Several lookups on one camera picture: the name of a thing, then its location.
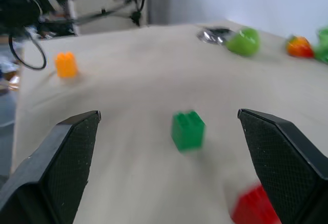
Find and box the red toy brick cube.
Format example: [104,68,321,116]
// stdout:
[231,184,281,224]

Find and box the black cable loop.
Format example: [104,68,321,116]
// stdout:
[8,28,47,71]

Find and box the small metal bowl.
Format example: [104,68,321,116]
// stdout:
[196,26,233,46]

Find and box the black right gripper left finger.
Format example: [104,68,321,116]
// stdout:
[0,110,101,224]

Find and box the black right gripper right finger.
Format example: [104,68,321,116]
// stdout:
[237,108,328,224]

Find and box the green toy apple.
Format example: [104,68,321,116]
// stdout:
[225,27,261,57]

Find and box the green plastic toy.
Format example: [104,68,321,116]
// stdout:
[314,27,328,64]

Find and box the orange toy brick cube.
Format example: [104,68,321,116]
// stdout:
[54,51,78,78]

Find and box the black tripod stand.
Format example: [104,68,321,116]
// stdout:
[38,0,180,34]

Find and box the orange red toy fruit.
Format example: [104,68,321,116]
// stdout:
[285,35,315,58]

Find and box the green toy brick cube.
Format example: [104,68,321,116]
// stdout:
[171,110,206,153]

